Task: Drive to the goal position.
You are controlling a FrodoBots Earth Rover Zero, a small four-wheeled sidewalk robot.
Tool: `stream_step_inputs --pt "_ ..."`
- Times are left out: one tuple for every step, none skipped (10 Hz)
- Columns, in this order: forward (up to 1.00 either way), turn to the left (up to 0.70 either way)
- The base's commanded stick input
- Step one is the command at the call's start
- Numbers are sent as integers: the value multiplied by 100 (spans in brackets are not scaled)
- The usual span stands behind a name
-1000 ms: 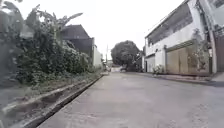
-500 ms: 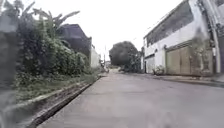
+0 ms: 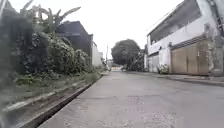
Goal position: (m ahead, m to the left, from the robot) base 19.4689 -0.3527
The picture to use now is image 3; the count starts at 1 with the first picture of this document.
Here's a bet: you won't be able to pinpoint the small bush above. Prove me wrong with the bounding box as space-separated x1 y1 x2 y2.
157 63 170 75

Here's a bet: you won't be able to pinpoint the banana plants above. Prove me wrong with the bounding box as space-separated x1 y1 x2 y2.
19 0 83 34

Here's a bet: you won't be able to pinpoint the dark building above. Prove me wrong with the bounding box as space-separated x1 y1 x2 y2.
54 20 94 68

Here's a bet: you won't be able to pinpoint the grey concrete road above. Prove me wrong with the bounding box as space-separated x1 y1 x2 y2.
38 69 224 128

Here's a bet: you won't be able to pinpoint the overgrown bushes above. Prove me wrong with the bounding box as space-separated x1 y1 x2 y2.
0 6 96 81

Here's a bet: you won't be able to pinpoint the concrete kerb with gutter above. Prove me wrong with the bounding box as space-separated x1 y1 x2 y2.
14 73 104 128

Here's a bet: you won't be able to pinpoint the thin pole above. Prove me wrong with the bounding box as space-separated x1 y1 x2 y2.
106 43 110 65

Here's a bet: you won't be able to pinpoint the round dark tree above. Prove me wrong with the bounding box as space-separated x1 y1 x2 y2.
110 38 146 73

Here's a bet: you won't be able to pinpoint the grass verge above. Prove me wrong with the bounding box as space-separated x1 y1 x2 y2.
0 68 108 116

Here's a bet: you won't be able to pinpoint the white building with brown gate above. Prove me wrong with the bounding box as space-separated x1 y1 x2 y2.
143 0 224 77

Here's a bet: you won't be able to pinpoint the white wall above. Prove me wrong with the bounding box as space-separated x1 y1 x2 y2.
91 41 104 69

